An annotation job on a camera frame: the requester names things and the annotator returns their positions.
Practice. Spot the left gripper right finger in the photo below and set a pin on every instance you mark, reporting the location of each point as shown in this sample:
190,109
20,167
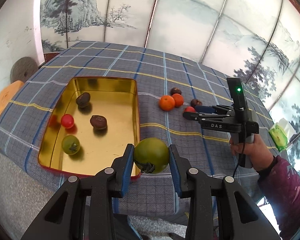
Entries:
238,215

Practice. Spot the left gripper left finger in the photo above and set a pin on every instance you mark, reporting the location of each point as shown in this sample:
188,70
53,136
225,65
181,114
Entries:
63,215

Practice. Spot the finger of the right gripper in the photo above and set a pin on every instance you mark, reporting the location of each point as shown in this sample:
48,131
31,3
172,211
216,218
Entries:
218,109
197,116

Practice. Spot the green tomato large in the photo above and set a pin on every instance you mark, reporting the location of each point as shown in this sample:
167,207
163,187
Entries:
151,155

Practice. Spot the green tomato small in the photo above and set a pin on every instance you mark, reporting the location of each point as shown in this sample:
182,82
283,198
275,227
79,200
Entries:
70,145

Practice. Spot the brown fruit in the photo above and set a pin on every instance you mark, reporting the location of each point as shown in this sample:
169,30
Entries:
175,90
83,100
195,102
98,122

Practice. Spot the red tomato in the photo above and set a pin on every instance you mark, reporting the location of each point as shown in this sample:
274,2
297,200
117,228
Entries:
67,121
190,109

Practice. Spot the right forearm purple sleeve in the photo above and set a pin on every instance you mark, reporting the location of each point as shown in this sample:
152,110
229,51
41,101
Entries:
280,184

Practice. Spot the person's right hand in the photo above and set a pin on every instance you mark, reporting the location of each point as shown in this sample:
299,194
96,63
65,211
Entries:
260,156

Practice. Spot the orange tangerine right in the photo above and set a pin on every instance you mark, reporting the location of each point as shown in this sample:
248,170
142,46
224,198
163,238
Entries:
179,100

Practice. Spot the orange tangerine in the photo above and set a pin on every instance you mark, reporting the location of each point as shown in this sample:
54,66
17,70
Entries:
179,100
166,103

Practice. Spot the orange tangerine left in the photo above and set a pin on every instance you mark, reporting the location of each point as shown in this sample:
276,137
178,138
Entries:
166,103

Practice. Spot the green tissue pack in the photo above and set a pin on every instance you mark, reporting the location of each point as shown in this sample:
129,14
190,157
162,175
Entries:
281,132

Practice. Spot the blue plaid tablecloth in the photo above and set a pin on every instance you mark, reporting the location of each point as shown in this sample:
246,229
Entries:
24,120

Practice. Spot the painted landscape folding screen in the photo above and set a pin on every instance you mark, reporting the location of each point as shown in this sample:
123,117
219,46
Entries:
256,40

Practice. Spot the red gold toffee tin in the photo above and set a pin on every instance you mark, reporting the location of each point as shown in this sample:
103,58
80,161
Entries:
116,99

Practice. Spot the orange round cushion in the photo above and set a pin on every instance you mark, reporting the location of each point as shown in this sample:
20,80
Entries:
8,93

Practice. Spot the round grey stone disc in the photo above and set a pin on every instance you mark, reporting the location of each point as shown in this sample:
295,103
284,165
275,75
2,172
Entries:
23,69

